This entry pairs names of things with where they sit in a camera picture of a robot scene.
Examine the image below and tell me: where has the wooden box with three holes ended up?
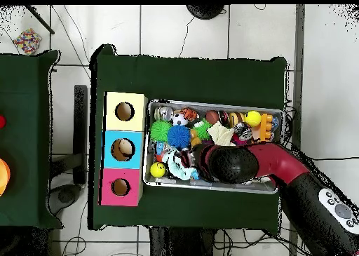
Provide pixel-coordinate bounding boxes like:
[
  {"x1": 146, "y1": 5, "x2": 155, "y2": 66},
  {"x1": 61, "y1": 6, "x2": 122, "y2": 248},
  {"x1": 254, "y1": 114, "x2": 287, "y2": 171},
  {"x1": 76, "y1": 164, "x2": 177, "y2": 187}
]
[{"x1": 100, "y1": 91, "x2": 149, "y2": 208}]

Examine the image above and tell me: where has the small soccer ball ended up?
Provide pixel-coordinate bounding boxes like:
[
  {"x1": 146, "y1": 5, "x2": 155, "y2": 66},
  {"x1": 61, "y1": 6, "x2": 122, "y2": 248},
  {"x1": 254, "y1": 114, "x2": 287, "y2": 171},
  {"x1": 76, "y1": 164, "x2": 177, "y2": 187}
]
[{"x1": 172, "y1": 112, "x2": 189, "y2": 127}]

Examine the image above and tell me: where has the yellow smiley ball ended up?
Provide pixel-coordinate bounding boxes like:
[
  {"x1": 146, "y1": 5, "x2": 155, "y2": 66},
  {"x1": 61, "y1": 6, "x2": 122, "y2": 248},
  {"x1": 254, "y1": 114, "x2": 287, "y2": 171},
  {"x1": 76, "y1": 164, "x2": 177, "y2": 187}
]
[{"x1": 149, "y1": 162, "x2": 167, "y2": 179}]

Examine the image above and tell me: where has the orange round object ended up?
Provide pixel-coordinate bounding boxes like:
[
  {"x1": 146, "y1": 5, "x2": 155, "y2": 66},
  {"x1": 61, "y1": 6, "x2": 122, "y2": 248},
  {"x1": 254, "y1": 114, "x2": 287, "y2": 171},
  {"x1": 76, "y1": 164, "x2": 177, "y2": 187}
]
[{"x1": 0, "y1": 157, "x2": 12, "y2": 198}]

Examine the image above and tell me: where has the grey metal strip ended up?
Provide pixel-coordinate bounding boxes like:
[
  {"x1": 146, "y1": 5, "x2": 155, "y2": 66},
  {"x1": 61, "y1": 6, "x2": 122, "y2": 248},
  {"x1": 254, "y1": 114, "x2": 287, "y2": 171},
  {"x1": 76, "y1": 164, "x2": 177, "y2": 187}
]
[{"x1": 288, "y1": 4, "x2": 306, "y2": 156}]

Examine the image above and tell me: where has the dark green side table cloth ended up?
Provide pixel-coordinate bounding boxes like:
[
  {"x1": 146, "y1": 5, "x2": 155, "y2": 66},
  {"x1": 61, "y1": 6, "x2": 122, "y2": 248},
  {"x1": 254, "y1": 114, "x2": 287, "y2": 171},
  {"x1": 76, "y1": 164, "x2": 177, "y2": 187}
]
[{"x1": 0, "y1": 50, "x2": 62, "y2": 230}]

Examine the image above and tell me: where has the clear mesh bin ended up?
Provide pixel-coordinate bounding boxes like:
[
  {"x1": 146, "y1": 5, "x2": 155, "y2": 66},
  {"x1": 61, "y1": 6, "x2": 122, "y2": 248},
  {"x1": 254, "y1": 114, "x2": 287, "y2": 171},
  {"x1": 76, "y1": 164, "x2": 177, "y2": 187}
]
[{"x1": 143, "y1": 98, "x2": 284, "y2": 195}]

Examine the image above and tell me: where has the green furry googly-eyed toy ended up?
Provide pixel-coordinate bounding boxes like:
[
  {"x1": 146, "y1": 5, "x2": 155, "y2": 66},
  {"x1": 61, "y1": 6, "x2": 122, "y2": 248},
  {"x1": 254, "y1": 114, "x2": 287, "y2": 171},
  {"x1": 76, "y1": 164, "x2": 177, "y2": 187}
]
[{"x1": 193, "y1": 120, "x2": 213, "y2": 142}]

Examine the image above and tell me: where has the black round base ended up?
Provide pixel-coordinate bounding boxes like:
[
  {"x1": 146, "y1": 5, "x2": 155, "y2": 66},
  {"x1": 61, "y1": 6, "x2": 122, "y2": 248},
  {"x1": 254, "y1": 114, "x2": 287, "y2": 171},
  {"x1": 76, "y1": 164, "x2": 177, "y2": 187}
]
[{"x1": 186, "y1": 4, "x2": 225, "y2": 20}]

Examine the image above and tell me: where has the orange toy brick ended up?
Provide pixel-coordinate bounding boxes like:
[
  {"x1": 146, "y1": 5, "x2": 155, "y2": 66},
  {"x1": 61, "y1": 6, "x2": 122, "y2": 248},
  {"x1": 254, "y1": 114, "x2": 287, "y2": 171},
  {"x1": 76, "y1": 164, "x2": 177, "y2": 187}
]
[{"x1": 259, "y1": 113, "x2": 276, "y2": 143}]

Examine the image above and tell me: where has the cream knitted cloth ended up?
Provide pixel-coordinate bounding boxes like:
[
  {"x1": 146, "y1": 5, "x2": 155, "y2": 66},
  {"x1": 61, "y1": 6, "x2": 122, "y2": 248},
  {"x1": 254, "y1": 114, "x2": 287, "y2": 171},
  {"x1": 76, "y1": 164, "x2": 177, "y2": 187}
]
[{"x1": 207, "y1": 121, "x2": 236, "y2": 147}]

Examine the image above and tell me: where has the colourful patterned packet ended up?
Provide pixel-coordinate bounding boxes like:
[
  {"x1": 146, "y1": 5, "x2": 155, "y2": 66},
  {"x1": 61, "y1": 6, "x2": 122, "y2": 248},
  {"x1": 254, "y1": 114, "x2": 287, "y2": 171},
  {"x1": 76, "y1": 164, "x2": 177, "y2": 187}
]
[{"x1": 12, "y1": 28, "x2": 43, "y2": 56}]

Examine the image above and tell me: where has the large blue spiky ball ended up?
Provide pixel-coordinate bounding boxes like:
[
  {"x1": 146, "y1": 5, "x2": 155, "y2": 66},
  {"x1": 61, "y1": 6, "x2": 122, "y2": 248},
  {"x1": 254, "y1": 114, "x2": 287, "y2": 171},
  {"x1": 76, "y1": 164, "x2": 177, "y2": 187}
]
[{"x1": 168, "y1": 124, "x2": 192, "y2": 149}]

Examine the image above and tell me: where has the green spiky ball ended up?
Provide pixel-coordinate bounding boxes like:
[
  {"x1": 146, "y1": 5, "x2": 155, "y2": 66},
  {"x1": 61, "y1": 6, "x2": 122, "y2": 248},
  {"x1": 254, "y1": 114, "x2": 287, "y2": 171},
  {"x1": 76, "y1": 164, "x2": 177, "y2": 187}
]
[{"x1": 150, "y1": 120, "x2": 172, "y2": 143}]

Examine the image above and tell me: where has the black rod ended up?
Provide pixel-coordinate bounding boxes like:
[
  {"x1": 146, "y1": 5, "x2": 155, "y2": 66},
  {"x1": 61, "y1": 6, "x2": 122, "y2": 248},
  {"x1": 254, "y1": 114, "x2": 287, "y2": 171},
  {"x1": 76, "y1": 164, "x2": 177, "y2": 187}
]
[{"x1": 25, "y1": 5, "x2": 55, "y2": 35}]

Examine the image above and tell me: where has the crushed clear plastic bottle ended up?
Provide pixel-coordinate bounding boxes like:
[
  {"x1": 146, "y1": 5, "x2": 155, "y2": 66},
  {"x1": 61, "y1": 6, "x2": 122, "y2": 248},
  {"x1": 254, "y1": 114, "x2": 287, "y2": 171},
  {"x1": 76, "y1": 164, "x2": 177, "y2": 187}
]
[{"x1": 155, "y1": 142, "x2": 167, "y2": 161}]

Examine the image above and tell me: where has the yellow tennis ball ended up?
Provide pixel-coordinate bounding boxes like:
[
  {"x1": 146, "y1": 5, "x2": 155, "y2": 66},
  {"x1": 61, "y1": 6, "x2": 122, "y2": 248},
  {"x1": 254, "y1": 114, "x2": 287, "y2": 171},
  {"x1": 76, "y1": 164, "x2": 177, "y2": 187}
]
[{"x1": 245, "y1": 110, "x2": 262, "y2": 128}]

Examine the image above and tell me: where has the mint green cloth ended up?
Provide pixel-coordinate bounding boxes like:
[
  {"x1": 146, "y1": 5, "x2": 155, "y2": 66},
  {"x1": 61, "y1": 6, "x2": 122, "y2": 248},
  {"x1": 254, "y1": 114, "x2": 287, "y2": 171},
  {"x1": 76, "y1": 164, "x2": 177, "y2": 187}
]
[{"x1": 165, "y1": 149, "x2": 198, "y2": 181}]

